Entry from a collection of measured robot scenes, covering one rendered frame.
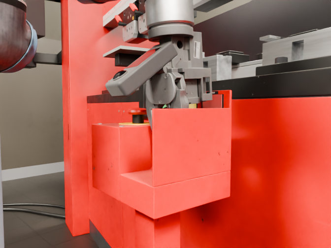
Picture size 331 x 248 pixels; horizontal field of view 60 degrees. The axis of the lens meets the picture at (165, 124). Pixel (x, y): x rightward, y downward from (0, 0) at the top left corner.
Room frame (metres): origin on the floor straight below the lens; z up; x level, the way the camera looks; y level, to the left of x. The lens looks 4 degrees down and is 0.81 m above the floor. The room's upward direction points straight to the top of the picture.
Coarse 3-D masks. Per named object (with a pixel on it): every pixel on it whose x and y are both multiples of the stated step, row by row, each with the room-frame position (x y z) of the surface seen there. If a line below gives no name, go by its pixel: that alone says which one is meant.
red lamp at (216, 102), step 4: (212, 96) 0.50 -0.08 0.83; (216, 96) 0.49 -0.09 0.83; (220, 96) 0.49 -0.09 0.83; (208, 100) 0.51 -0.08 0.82; (212, 100) 0.50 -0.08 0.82; (216, 100) 0.49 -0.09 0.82; (220, 100) 0.49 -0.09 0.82; (204, 104) 0.51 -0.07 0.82; (208, 104) 0.51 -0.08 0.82; (212, 104) 0.50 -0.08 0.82; (216, 104) 0.49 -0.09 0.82; (220, 104) 0.49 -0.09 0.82
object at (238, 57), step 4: (224, 52) 1.18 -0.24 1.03; (228, 52) 1.16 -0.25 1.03; (232, 52) 1.17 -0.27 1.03; (236, 52) 1.18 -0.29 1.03; (240, 52) 1.19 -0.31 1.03; (232, 56) 1.15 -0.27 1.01; (236, 56) 1.16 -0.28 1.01; (240, 56) 1.17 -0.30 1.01; (244, 56) 1.18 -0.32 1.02; (248, 56) 1.19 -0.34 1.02; (232, 60) 1.15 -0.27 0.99; (236, 60) 1.16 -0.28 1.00; (240, 60) 1.17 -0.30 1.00; (244, 60) 1.18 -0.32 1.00; (248, 60) 1.19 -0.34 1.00
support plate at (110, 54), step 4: (116, 48) 0.93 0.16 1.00; (120, 48) 0.90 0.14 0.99; (124, 48) 0.91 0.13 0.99; (128, 48) 0.91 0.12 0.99; (132, 48) 0.92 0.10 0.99; (136, 48) 0.93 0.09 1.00; (140, 48) 0.93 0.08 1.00; (144, 48) 0.94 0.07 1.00; (108, 52) 1.00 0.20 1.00; (112, 52) 0.96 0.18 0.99; (116, 52) 0.96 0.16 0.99; (120, 52) 0.96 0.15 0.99; (124, 52) 0.96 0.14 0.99; (128, 52) 0.96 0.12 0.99; (132, 52) 0.96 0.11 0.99; (136, 52) 0.96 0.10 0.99; (140, 52) 0.96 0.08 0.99; (144, 52) 0.96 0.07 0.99; (104, 56) 1.04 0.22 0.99; (108, 56) 1.04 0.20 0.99; (112, 56) 1.04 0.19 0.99
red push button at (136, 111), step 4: (132, 108) 0.52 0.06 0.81; (136, 108) 0.52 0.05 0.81; (140, 108) 0.52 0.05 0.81; (144, 108) 0.53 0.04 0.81; (128, 112) 0.53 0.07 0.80; (132, 112) 0.52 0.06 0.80; (136, 112) 0.52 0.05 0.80; (140, 112) 0.52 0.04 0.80; (144, 112) 0.52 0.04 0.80; (132, 116) 0.53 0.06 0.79; (136, 116) 0.53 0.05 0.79; (140, 116) 0.53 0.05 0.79; (132, 120) 0.53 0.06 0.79; (136, 120) 0.53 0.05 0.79; (140, 120) 0.53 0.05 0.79
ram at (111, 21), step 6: (114, 0) 1.65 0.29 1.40; (120, 0) 1.57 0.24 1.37; (132, 0) 1.42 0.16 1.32; (138, 0) 1.39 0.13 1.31; (108, 6) 1.74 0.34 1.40; (126, 6) 1.49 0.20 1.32; (114, 12) 1.65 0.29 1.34; (120, 12) 1.57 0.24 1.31; (108, 18) 1.74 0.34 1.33; (114, 18) 1.66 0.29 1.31; (108, 24) 1.78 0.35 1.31; (114, 24) 1.78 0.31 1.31
